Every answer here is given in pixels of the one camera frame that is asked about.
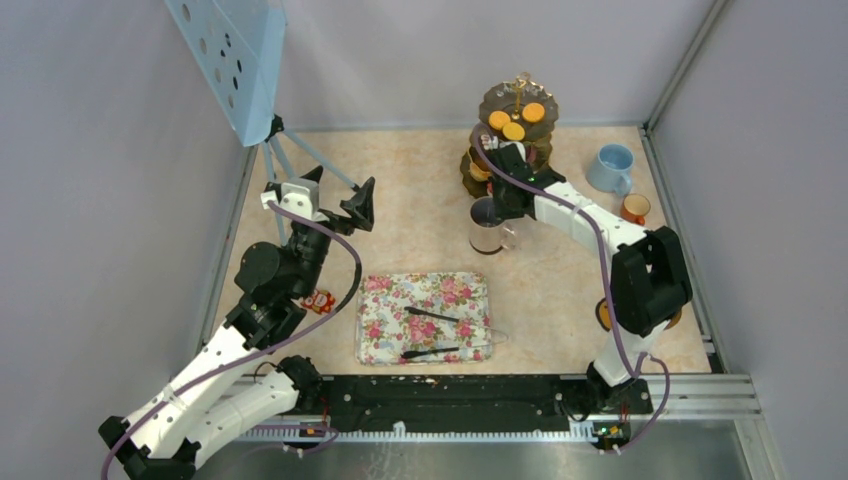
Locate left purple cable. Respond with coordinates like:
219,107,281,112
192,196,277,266
100,199,364,480

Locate orange bun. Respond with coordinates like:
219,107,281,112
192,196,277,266
469,163,491,182

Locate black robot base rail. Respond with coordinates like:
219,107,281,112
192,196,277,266
315,374,654,434

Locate chocolate cake slice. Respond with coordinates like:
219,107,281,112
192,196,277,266
479,134,499,151

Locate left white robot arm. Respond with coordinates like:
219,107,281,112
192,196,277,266
98,167,376,479

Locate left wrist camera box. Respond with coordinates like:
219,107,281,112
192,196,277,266
260,178,320,221

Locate metal tongs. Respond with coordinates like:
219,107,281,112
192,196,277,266
399,306,510,360

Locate purple cable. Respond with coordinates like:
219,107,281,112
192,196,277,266
100,199,364,480
471,122,672,453

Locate light blue mug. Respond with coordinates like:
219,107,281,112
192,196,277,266
586,144,635,197

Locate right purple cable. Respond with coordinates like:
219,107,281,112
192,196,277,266
471,122,672,453

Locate brown wooden coaster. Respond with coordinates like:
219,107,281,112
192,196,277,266
666,310,683,330

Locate orange macaron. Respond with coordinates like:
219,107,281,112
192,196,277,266
501,122,526,142
487,110,512,131
521,102,546,124

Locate floral serving tray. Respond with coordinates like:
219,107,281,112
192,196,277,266
355,271,494,366

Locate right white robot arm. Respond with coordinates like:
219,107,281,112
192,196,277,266
474,142,693,412

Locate pink mug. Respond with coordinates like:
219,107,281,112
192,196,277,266
468,197,518,255

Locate three-tier dark cake stand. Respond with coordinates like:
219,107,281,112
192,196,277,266
459,72,559,199

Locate blue perforated board stand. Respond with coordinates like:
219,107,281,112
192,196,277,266
164,0,362,246

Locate small orange teacup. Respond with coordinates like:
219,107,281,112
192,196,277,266
619,193,652,226

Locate red owl toy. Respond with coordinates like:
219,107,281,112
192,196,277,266
300,289,336,315

